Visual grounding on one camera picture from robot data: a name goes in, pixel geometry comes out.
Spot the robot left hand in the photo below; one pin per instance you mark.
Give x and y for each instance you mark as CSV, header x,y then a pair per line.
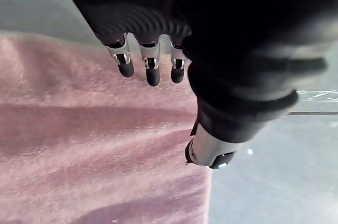
x,y
216,23

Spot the pink towel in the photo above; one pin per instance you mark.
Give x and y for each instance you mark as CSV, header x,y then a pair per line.
x,y
92,142

